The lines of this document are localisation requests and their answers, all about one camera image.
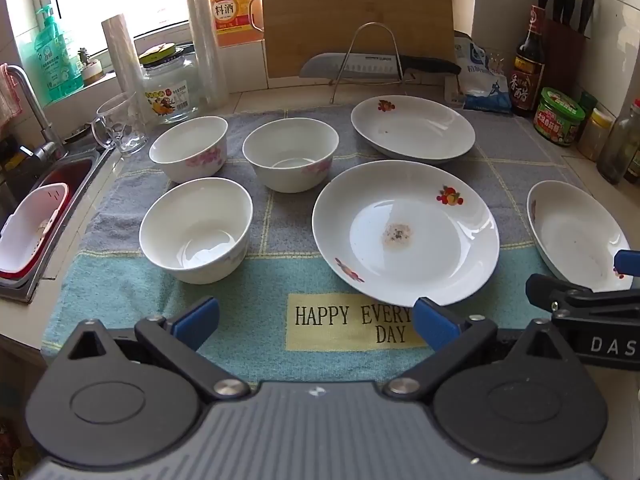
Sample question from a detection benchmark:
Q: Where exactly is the steel sink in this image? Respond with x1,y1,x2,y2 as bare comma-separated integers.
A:
0,145,118,303

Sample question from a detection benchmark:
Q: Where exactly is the orange cooking wine bottle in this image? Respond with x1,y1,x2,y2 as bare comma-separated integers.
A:
206,0,264,49

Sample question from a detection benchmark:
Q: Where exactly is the green-lid sauce jar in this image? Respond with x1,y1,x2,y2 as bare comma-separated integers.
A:
534,87,587,147

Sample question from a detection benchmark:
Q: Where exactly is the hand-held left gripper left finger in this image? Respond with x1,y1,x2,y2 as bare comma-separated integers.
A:
65,296,251,402

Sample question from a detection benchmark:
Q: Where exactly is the clear glass bottle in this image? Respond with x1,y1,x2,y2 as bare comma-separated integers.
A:
596,99,640,185

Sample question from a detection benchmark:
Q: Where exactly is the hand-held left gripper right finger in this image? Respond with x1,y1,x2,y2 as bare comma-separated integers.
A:
384,297,571,402

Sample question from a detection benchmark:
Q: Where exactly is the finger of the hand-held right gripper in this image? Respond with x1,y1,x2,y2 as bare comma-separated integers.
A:
525,272,640,317
614,249,640,279

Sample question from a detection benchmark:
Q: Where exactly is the white and red drain basket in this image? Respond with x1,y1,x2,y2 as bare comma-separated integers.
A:
0,182,70,286

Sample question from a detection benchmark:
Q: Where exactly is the white fruit-print plate with stain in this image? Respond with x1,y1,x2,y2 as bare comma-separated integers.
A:
311,160,501,308

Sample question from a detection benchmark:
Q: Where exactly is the white and blue salt bag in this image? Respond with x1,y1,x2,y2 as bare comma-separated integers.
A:
452,30,516,113

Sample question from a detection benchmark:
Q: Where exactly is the metal wire rack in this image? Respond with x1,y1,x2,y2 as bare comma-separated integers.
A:
330,22,416,103

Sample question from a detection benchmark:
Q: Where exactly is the small potted plant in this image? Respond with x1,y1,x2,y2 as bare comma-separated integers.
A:
76,47,106,86

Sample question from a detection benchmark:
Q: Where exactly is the grey and teal towel mat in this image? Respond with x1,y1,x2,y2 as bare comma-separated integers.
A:
41,102,596,386

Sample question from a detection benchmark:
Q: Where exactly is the metal faucet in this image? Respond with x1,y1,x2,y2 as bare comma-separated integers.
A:
2,64,68,161

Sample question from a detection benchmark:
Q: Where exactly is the yellow-lid spice jar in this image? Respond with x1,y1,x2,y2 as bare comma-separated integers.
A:
577,107,616,162

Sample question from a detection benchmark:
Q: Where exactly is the dark wooden knife block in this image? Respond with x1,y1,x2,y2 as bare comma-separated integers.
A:
542,17,586,103

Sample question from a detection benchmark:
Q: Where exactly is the glass jar with yellow lid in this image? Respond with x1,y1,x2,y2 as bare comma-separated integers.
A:
139,44,201,125

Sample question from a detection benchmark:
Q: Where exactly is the white pink-flower bowl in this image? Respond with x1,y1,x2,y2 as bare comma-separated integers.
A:
242,118,340,194
149,116,229,184

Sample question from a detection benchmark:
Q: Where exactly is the clear glass mug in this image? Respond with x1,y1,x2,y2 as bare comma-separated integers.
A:
91,91,151,156

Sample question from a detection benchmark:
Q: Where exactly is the red cloth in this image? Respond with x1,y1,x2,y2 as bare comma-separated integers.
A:
0,65,23,126

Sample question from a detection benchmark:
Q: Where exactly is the green dish soap bottle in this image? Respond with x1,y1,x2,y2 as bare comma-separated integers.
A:
31,4,83,106

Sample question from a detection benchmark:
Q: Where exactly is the black-handled kitchen knife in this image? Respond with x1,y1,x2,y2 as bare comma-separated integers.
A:
299,52,462,81

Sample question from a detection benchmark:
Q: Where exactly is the bamboo cutting board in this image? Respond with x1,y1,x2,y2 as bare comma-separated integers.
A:
261,0,457,93

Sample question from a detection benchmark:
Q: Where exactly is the dark vinegar bottle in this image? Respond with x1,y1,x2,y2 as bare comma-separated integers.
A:
511,5,547,117

